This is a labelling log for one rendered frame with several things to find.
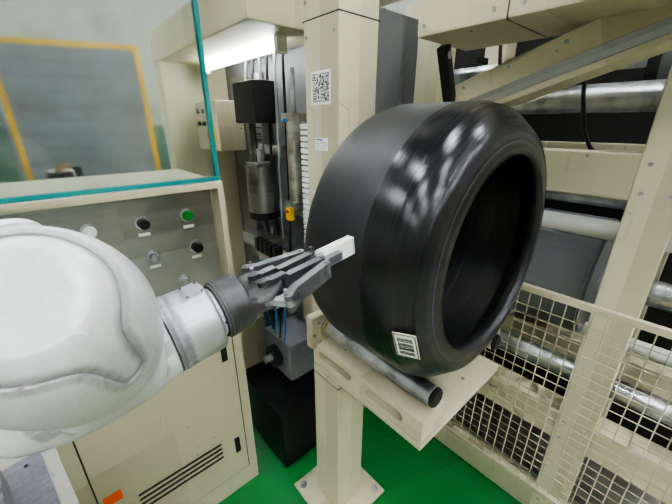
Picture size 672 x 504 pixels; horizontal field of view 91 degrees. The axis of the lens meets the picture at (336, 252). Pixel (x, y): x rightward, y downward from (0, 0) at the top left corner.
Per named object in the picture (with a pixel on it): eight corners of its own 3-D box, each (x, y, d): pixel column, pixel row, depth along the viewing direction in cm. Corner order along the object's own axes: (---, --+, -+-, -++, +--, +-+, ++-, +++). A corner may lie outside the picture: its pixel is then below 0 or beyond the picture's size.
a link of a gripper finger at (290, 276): (254, 280, 43) (259, 284, 42) (321, 249, 49) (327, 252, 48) (260, 304, 45) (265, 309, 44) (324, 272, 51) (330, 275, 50)
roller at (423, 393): (319, 329, 90) (329, 316, 91) (327, 336, 93) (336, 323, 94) (428, 405, 66) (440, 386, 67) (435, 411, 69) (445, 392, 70)
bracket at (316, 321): (306, 345, 92) (305, 315, 89) (397, 298, 117) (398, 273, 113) (314, 351, 90) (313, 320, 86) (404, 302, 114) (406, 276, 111)
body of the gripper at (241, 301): (220, 300, 36) (289, 267, 41) (193, 275, 42) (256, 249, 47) (236, 351, 40) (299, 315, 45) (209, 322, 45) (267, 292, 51)
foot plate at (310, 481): (294, 485, 139) (293, 482, 139) (340, 447, 156) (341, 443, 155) (336, 541, 121) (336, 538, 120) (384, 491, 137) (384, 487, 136)
